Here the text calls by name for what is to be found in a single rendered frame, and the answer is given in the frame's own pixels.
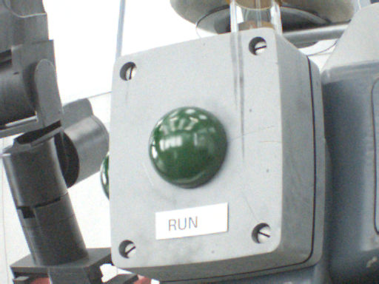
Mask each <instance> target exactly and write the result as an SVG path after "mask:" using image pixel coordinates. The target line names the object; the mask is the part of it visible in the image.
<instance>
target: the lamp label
mask: <svg viewBox="0 0 379 284"><path fill-rule="evenodd" d="M155 215H156V240H158V239H169V238H175V237H185V236H191V235H202V234H213V233H218V232H222V231H227V203H221V204H215V205H210V206H201V207H195V208H190V209H180V210H175V211H170V212H168V211H165V212H156V213H155Z"/></svg>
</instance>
